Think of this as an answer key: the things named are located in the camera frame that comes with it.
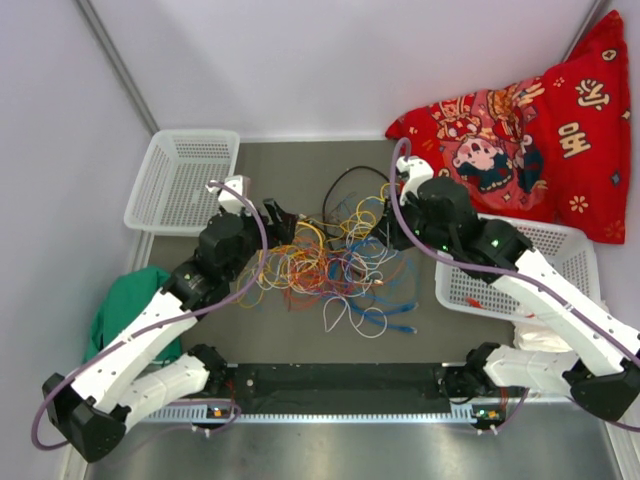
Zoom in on white plastic basket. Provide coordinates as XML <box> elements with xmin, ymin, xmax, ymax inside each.
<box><xmin>435</xmin><ymin>217</ymin><xmax>601</xmax><ymax>326</ymax></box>
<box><xmin>124</xmin><ymin>129</ymin><xmax>240</xmax><ymax>237</ymax></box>

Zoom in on grey corner post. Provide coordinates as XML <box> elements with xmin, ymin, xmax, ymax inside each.
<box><xmin>72</xmin><ymin>0</ymin><xmax>160</xmax><ymax>136</ymax></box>

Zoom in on right white plastic basket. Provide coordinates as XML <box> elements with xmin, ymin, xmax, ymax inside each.
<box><xmin>435</xmin><ymin>217</ymin><xmax>601</xmax><ymax>326</ymax></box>

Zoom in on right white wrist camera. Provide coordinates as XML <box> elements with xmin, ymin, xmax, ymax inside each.
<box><xmin>396</xmin><ymin>155</ymin><xmax>434</xmax><ymax>204</ymax></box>

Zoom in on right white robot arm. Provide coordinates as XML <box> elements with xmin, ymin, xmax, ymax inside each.
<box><xmin>373</xmin><ymin>177</ymin><xmax>639</xmax><ymax>422</ymax></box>

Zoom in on orange cable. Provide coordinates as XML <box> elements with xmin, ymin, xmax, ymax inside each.
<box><xmin>249</xmin><ymin>219</ymin><xmax>386</xmax><ymax>301</ymax></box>

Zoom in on left white plastic basket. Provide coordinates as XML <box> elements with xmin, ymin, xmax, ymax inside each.
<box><xmin>124</xmin><ymin>129</ymin><xmax>240</xmax><ymax>237</ymax></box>

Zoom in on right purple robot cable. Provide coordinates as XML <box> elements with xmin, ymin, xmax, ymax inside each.
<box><xmin>388</xmin><ymin>137</ymin><xmax>640</xmax><ymax>434</ymax></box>

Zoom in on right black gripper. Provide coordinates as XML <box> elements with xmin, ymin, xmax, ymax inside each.
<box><xmin>370</xmin><ymin>189</ymin><xmax>454</xmax><ymax>254</ymax></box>

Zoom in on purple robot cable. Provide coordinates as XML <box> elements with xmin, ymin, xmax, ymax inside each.
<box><xmin>30</xmin><ymin>180</ymin><xmax>271</xmax><ymax>450</ymax></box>
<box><xmin>388</xmin><ymin>137</ymin><xmax>640</xmax><ymax>434</ymax></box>

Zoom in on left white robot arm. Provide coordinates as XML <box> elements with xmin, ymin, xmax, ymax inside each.
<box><xmin>42</xmin><ymin>199</ymin><xmax>298</xmax><ymax>463</ymax></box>

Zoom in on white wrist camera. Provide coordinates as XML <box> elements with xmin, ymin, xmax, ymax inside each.
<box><xmin>396</xmin><ymin>155</ymin><xmax>434</xmax><ymax>204</ymax></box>
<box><xmin>206</xmin><ymin>175</ymin><xmax>251</xmax><ymax>215</ymax></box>

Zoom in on black cable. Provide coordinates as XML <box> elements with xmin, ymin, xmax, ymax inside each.
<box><xmin>322</xmin><ymin>165</ymin><xmax>396</xmax><ymax>226</ymax></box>

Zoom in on white cable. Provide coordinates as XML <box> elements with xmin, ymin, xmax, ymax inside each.
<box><xmin>259</xmin><ymin>219</ymin><xmax>401</xmax><ymax>339</ymax></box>

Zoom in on red printed pillow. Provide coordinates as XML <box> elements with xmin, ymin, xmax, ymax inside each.
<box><xmin>386</xmin><ymin>11</ymin><xmax>632</xmax><ymax>244</ymax></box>

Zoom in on white cloth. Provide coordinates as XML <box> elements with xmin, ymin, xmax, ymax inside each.
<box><xmin>513</xmin><ymin>304</ymin><xmax>572</xmax><ymax>353</ymax></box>

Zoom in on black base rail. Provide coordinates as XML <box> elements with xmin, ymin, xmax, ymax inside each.
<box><xmin>169</xmin><ymin>363</ymin><xmax>504</xmax><ymax>425</ymax></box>

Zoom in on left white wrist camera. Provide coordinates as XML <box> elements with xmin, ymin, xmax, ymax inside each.
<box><xmin>206</xmin><ymin>175</ymin><xmax>251</xmax><ymax>215</ymax></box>

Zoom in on green cloth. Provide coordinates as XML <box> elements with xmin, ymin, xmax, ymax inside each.
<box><xmin>83</xmin><ymin>266</ymin><xmax>170</xmax><ymax>362</ymax></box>

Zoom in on yellow cable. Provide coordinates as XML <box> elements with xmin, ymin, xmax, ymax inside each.
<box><xmin>234</xmin><ymin>182</ymin><xmax>406</xmax><ymax>311</ymax></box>

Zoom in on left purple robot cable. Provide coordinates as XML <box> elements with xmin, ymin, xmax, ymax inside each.
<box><xmin>30</xmin><ymin>180</ymin><xmax>271</xmax><ymax>450</ymax></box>

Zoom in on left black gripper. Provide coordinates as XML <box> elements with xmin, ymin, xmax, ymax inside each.
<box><xmin>224</xmin><ymin>199</ymin><xmax>298</xmax><ymax>283</ymax></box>

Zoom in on blue cable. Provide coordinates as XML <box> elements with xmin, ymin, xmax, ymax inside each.
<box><xmin>329</xmin><ymin>194</ymin><xmax>421</xmax><ymax>335</ymax></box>

